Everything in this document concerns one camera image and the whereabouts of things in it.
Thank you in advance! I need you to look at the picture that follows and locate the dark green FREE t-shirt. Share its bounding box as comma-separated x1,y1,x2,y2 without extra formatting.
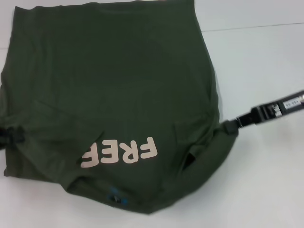
0,0,238,210

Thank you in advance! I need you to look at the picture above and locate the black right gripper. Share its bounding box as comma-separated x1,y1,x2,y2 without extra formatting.
223,89,304,136

